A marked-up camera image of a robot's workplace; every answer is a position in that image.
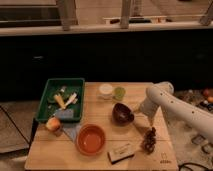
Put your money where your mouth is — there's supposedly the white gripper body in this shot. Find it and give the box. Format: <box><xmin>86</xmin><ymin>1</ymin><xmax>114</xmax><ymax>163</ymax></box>
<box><xmin>133</xmin><ymin>97</ymin><xmax>159</xmax><ymax>124</ymax></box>

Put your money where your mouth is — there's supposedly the dark brown bowl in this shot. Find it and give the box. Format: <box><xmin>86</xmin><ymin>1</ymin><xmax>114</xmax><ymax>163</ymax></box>
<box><xmin>112</xmin><ymin>103</ymin><xmax>134</xmax><ymax>126</ymax></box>

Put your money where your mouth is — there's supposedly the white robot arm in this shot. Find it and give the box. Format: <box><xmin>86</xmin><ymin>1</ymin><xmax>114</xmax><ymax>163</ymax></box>
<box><xmin>138</xmin><ymin>82</ymin><xmax>213</xmax><ymax>143</ymax></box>

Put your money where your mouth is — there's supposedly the dark grape bunch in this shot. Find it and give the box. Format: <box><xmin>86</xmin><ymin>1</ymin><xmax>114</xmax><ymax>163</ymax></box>
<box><xmin>141</xmin><ymin>127</ymin><xmax>156</xmax><ymax>154</ymax></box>

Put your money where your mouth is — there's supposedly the green cup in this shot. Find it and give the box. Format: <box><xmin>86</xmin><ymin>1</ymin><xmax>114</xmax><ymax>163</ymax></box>
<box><xmin>114</xmin><ymin>87</ymin><xmax>126</xmax><ymax>101</ymax></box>

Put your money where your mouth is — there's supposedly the white lidded container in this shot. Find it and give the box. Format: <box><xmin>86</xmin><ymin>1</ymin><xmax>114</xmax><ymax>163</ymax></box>
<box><xmin>98</xmin><ymin>83</ymin><xmax>113</xmax><ymax>100</ymax></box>

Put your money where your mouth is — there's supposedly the black beige sponge block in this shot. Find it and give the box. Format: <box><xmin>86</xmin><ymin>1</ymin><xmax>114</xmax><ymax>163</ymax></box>
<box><xmin>108</xmin><ymin>143</ymin><xmax>134</xmax><ymax>164</ymax></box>

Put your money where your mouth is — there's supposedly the orange bowl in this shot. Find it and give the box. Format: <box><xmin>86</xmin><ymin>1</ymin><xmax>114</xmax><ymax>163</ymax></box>
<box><xmin>76</xmin><ymin>124</ymin><xmax>106</xmax><ymax>156</ymax></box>

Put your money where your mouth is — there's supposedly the bottle rack with bottles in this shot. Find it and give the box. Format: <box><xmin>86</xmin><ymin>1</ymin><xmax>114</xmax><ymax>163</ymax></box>
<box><xmin>191</xmin><ymin>135</ymin><xmax>213</xmax><ymax>154</ymax></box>

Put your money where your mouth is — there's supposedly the white utensil in tray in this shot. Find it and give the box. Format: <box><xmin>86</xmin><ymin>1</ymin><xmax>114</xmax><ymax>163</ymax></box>
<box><xmin>65</xmin><ymin>93</ymin><xmax>77</xmax><ymax>107</ymax></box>

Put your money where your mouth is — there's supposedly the blue grey cloth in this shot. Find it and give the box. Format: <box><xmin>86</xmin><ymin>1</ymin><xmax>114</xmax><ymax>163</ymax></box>
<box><xmin>62</xmin><ymin>123</ymin><xmax>81</xmax><ymax>142</ymax></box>

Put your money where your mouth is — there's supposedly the green plastic tray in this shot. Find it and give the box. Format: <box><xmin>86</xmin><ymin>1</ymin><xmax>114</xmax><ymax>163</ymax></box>
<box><xmin>35</xmin><ymin>78</ymin><xmax>85</xmax><ymax>123</ymax></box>

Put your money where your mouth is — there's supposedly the red yellow apple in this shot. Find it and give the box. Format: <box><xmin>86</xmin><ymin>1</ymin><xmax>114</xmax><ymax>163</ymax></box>
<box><xmin>46</xmin><ymin>117</ymin><xmax>61</xmax><ymax>132</ymax></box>

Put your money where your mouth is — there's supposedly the black cable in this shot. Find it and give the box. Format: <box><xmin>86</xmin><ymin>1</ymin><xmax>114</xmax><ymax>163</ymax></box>
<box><xmin>178</xmin><ymin>161</ymin><xmax>213</xmax><ymax>171</ymax></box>

